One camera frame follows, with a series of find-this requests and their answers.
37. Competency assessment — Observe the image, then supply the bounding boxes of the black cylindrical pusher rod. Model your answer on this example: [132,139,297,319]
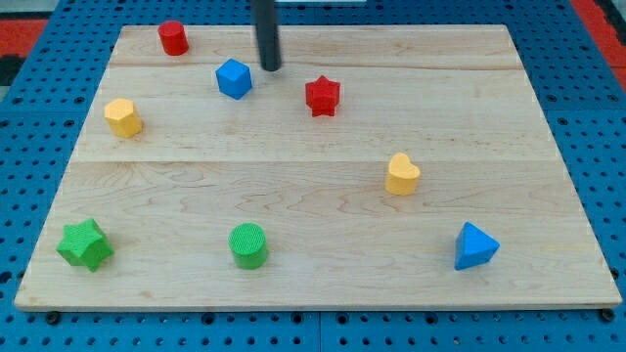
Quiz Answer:
[250,0,282,71]

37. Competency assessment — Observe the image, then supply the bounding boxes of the red star block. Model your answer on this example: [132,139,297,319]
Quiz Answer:
[305,75,340,117]

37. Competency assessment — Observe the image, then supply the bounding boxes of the light wooden board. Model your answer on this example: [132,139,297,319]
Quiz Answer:
[15,24,622,312]

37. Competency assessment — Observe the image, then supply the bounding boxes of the green star block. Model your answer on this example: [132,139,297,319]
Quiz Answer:
[56,218,114,272]

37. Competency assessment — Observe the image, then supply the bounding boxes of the blue cube block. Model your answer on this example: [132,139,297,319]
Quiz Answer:
[215,59,252,100]

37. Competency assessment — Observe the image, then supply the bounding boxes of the red cylinder block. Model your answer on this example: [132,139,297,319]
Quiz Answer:
[157,21,189,56]

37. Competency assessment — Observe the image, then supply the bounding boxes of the yellow hexagon block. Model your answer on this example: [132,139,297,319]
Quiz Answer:
[104,98,143,138]

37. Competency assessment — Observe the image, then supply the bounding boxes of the yellow heart block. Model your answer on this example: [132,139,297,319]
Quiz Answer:
[384,153,421,196]

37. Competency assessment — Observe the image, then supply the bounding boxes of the green cylinder block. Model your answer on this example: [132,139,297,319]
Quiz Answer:
[228,223,268,270]

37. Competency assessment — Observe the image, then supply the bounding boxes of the blue triangle block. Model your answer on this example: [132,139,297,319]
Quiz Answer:
[454,222,500,271]

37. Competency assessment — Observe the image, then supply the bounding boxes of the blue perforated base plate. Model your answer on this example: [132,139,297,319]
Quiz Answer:
[1,1,625,351]

